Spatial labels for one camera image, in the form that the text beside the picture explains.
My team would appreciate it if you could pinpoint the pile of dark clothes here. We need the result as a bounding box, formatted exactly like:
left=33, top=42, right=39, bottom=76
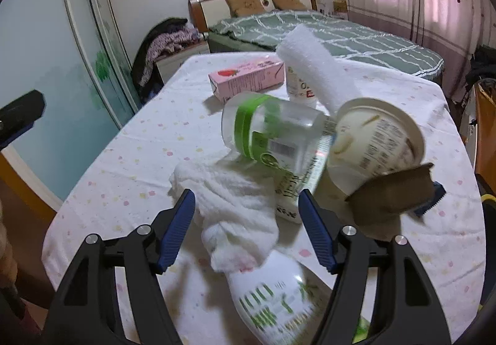
left=131, top=18, right=202, bottom=106

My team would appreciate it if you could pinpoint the white bottle with red label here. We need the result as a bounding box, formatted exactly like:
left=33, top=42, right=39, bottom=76
left=286, top=62, right=319, bottom=107

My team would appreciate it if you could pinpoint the white foam net sleeve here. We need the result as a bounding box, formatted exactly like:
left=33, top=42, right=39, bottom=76
left=276, top=24, right=365, bottom=115

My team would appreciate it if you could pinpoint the white dotted tablecloth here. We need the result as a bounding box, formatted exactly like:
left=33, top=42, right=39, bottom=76
left=42, top=53, right=487, bottom=345

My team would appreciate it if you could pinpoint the clear cup with green band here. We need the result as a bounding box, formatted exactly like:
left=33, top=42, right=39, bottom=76
left=222, top=94, right=338, bottom=191

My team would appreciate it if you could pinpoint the blue serrated plastic piece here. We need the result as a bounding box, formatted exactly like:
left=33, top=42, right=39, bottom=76
left=413, top=181, right=445, bottom=219

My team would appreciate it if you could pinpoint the white paper cup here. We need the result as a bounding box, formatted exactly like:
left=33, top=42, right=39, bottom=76
left=327, top=97, right=426, bottom=195

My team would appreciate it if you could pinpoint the white nightstand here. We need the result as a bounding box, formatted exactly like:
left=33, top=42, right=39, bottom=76
left=155, top=41, right=210, bottom=84

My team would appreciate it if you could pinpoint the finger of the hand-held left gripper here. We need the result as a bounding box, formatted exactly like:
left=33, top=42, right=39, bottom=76
left=0, top=90, right=45, bottom=150

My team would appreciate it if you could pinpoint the green checked quilt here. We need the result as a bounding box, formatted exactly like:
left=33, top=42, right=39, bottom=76
left=207, top=9, right=445, bottom=78

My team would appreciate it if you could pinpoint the beige fleece clothing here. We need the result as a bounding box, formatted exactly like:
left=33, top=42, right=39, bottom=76
left=0, top=198, right=20, bottom=291

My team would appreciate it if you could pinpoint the small white bottle green print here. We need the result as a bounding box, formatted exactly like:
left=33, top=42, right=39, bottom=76
left=274, top=159, right=330, bottom=224

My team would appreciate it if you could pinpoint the brown cardboard piece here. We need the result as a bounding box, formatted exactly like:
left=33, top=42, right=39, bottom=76
left=345, top=163, right=435, bottom=227

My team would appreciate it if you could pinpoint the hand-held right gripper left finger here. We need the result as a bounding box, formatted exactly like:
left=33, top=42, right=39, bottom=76
left=42, top=189, right=196, bottom=345

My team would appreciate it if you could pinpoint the glass sliding wardrobe door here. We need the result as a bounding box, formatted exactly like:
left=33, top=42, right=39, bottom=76
left=0, top=0, right=140, bottom=210

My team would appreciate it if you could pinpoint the white cloth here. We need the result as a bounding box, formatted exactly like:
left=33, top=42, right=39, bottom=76
left=168, top=147, right=280, bottom=274

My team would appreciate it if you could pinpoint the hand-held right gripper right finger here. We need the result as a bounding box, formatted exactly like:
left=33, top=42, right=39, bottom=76
left=298, top=189, right=452, bottom=345

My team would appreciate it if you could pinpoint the brown pillow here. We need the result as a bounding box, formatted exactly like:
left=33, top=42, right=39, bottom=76
left=269, top=0, right=308, bottom=11
left=226, top=0, right=266, bottom=17

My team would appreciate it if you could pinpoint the wooden bed headboard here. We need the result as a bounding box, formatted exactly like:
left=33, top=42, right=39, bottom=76
left=188, top=0, right=319, bottom=33

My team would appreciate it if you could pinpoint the grey bed base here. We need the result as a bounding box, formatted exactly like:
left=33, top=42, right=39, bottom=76
left=207, top=33, right=280, bottom=55

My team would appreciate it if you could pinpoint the pink drink carton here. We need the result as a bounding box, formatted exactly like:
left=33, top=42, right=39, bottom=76
left=208, top=59, right=285, bottom=103

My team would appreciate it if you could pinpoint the large white bottle green print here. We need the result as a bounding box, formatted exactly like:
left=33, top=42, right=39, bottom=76
left=227, top=250, right=330, bottom=345

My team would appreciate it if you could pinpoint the dark clothes heap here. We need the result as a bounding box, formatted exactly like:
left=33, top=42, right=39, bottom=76
left=465, top=45, right=496, bottom=84

